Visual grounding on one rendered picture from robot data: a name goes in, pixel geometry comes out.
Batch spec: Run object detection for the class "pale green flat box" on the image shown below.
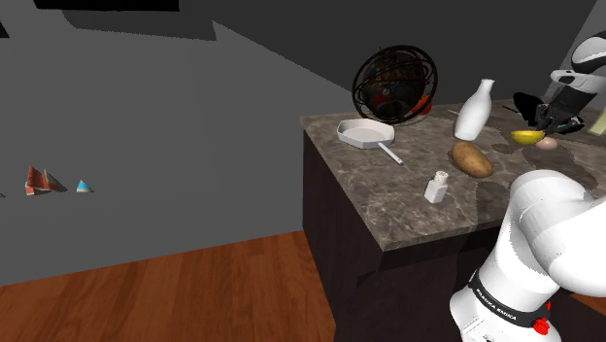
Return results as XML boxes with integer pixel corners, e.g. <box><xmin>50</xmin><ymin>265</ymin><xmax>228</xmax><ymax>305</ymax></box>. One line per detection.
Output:
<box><xmin>589</xmin><ymin>106</ymin><xmax>606</xmax><ymax>135</ymax></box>

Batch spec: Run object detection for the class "white bottle vase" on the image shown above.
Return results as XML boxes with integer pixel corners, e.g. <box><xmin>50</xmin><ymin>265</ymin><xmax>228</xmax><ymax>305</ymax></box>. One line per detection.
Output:
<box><xmin>453</xmin><ymin>78</ymin><xmax>496</xmax><ymax>142</ymax></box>

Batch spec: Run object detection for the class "brown potato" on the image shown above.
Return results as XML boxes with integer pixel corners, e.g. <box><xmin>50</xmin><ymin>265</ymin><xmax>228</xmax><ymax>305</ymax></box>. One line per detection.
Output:
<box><xmin>450</xmin><ymin>140</ymin><xmax>495</xmax><ymax>180</ymax></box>

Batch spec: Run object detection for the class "small orange round thing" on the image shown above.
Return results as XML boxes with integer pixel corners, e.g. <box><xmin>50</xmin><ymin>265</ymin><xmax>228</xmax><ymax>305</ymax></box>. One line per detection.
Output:
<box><xmin>410</xmin><ymin>94</ymin><xmax>433</xmax><ymax>117</ymax></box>

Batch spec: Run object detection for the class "white salt shaker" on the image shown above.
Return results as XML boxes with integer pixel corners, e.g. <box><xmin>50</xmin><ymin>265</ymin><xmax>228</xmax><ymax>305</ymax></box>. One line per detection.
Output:
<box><xmin>423</xmin><ymin>170</ymin><xmax>450</xmax><ymax>205</ymax></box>

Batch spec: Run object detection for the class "white frying pan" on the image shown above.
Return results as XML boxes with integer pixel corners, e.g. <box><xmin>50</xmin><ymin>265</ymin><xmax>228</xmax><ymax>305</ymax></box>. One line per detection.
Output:
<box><xmin>336</xmin><ymin>118</ymin><xmax>405</xmax><ymax>166</ymax></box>

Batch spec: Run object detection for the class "dark kitchen island cabinet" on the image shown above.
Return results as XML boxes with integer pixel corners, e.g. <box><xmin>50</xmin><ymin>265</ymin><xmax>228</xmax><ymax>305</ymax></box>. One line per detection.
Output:
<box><xmin>299</xmin><ymin>98</ymin><xmax>606</xmax><ymax>342</ymax></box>

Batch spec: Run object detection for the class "dark globe in wire frame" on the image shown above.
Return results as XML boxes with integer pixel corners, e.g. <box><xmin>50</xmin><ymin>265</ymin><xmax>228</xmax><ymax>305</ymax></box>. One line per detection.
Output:
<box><xmin>351</xmin><ymin>45</ymin><xmax>439</xmax><ymax>126</ymax></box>

